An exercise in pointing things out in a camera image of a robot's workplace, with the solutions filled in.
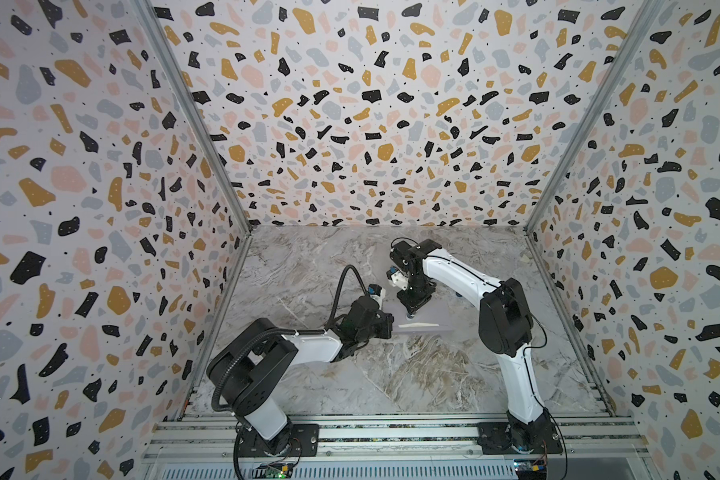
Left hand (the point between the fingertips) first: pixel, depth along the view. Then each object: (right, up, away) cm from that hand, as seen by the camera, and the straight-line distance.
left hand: (398, 313), depth 88 cm
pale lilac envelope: (+14, -1, +10) cm, 17 cm away
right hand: (+3, +3, +4) cm, 6 cm away
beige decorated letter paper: (+7, -5, +7) cm, 11 cm away
